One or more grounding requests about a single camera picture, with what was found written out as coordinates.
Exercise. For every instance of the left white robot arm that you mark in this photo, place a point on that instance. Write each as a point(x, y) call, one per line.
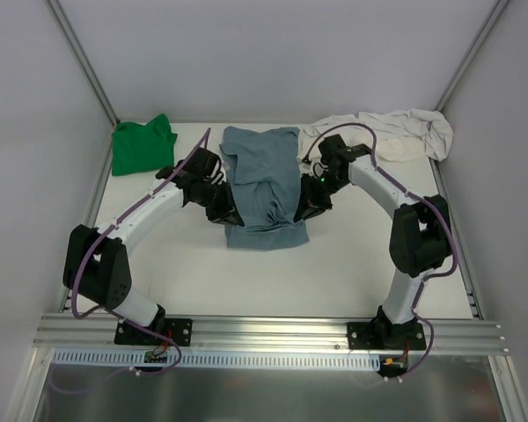
point(97, 260)

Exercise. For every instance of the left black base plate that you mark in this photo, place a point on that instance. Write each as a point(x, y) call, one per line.
point(179, 330)

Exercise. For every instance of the right aluminium frame post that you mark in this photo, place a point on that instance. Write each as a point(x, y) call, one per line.
point(486, 30)

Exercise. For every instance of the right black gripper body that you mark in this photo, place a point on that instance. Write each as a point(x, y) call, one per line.
point(313, 196)

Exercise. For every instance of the blue t shirt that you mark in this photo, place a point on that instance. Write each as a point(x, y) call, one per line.
point(264, 175)

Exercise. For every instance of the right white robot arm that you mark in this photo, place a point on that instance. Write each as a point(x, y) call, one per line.
point(418, 245)

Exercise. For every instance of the aluminium frame post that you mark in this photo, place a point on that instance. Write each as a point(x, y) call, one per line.
point(486, 30)
point(68, 32)

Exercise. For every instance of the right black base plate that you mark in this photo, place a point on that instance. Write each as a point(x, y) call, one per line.
point(376, 335)

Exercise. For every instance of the aluminium mounting rail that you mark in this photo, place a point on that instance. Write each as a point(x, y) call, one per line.
point(276, 335)

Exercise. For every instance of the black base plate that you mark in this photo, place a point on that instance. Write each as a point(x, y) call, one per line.
point(376, 335)
point(179, 330)

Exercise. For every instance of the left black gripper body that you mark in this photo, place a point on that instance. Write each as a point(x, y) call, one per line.
point(220, 202)

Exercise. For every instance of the slotted white cable duct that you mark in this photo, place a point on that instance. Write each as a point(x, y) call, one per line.
point(208, 359)

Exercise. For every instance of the left aluminium frame post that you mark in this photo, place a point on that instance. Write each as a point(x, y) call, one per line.
point(68, 32)

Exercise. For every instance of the green t shirt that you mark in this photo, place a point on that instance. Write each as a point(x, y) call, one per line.
point(138, 148)

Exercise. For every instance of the white t shirt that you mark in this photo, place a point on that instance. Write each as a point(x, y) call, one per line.
point(431, 127)

